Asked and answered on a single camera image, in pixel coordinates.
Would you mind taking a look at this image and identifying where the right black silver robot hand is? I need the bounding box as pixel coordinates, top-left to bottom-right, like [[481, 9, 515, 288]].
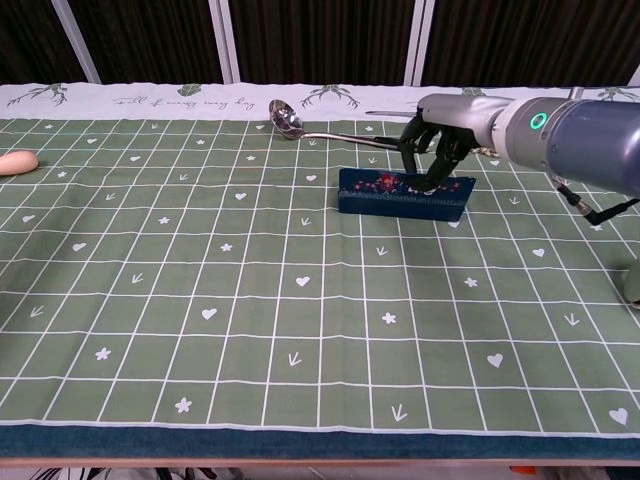
[[397, 93, 512, 195]]

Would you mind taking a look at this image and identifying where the green checked tablecloth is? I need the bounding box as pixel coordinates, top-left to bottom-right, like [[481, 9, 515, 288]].
[[0, 82, 640, 459]]

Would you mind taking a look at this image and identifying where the small wooden mallet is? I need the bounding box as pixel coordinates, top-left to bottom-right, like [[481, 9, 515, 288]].
[[0, 151, 40, 177]]

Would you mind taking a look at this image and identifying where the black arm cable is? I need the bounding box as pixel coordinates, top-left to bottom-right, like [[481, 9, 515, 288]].
[[552, 174, 640, 227]]

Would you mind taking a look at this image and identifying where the steel ladle black handle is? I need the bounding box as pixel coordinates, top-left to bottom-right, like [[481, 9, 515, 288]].
[[268, 98, 407, 150]]

